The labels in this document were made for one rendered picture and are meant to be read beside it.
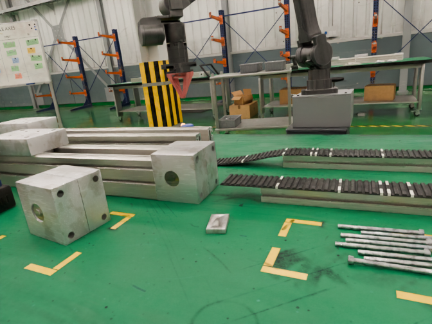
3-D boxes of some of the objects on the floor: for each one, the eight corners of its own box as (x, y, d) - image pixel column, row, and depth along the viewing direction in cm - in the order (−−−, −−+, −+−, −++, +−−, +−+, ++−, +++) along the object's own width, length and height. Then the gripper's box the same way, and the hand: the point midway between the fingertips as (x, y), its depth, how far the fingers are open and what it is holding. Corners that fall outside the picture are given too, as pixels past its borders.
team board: (-21, 147, 564) (-61, 28, 505) (-1, 140, 611) (-35, 31, 553) (58, 141, 547) (27, 17, 489) (73, 134, 595) (47, 20, 536)
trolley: (294, 136, 416) (292, 54, 385) (295, 148, 365) (292, 54, 335) (217, 139, 440) (209, 63, 410) (207, 150, 390) (198, 64, 359)
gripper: (177, 40, 85) (185, 99, 89) (195, 41, 93) (200, 95, 98) (156, 44, 87) (164, 101, 92) (175, 44, 96) (181, 96, 101)
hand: (182, 95), depth 95 cm, fingers closed
